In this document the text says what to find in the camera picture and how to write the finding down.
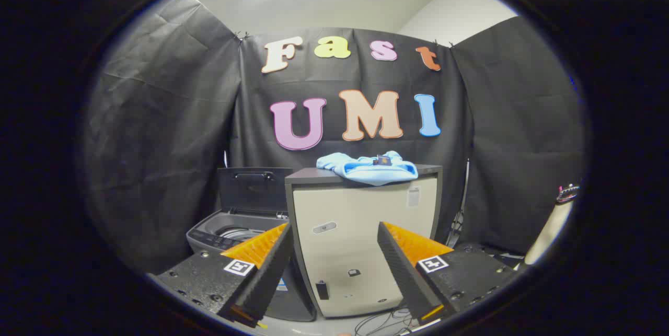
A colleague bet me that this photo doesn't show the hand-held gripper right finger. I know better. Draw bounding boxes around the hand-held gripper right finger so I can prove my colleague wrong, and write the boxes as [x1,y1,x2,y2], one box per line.
[377,221,523,326]

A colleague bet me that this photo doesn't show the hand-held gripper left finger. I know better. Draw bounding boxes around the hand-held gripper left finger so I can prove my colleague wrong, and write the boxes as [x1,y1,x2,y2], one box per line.
[149,223,294,329]

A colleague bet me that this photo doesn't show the grey washing machine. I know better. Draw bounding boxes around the grey washing machine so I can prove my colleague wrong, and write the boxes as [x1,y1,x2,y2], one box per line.
[187,210,317,322]

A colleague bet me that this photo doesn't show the light blue garment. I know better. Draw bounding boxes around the light blue garment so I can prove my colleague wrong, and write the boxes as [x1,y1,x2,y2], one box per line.
[316,151,419,186]

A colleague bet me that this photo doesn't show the beige cabinet with dark top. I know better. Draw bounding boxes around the beige cabinet with dark top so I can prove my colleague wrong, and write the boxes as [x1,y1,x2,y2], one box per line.
[285,164,444,319]

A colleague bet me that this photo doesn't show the cream pole with clip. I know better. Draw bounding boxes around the cream pole with clip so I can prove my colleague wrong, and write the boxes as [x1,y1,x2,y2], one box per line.
[524,184,581,265]

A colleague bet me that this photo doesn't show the black backdrop cloth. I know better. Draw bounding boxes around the black backdrop cloth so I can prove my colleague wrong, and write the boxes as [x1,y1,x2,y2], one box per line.
[84,0,586,274]

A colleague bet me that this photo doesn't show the tangled floor cables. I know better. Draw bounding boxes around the tangled floor cables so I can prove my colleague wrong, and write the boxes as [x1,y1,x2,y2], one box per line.
[354,304,419,336]

